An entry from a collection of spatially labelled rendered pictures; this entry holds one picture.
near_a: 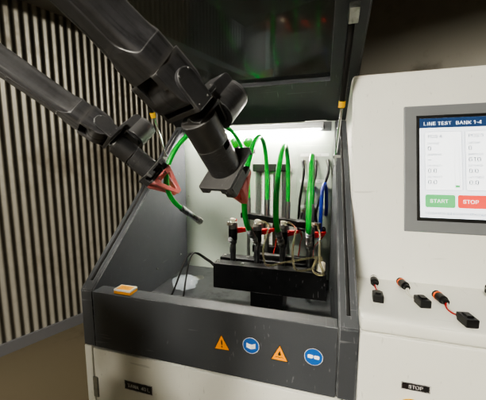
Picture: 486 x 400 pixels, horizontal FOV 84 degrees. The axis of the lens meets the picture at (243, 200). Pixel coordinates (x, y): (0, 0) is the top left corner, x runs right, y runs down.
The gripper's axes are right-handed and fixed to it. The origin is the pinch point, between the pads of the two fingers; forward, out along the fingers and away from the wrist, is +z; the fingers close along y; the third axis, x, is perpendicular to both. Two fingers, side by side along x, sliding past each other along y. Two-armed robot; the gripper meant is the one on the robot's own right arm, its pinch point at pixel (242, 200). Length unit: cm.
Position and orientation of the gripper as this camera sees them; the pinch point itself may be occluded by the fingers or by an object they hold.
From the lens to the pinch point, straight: 54.3
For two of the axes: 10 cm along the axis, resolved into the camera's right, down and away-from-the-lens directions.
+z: 3.5, 6.4, 6.9
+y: 3.6, -7.7, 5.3
